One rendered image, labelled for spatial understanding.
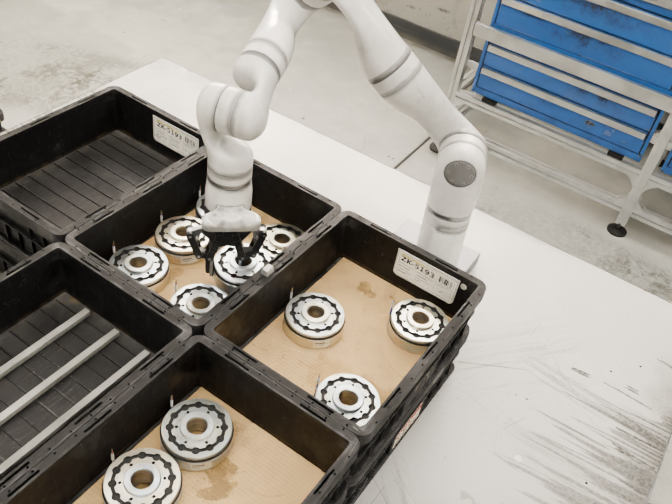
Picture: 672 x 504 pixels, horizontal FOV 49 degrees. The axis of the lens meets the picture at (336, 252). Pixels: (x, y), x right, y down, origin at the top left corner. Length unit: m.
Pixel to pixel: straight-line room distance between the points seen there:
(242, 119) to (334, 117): 2.34
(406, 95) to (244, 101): 0.35
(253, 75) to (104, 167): 0.56
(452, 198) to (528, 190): 1.84
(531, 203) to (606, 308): 1.51
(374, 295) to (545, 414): 0.39
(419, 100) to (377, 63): 0.10
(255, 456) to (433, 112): 0.68
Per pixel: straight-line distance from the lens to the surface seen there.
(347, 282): 1.36
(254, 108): 1.06
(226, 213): 1.15
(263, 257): 1.31
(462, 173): 1.37
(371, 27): 1.28
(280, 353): 1.22
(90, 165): 1.60
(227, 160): 1.12
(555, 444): 1.41
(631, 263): 3.07
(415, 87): 1.31
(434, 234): 1.46
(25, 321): 1.29
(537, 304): 1.63
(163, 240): 1.37
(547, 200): 3.21
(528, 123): 3.08
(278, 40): 1.16
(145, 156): 1.62
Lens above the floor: 1.77
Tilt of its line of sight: 42 degrees down
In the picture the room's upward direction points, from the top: 10 degrees clockwise
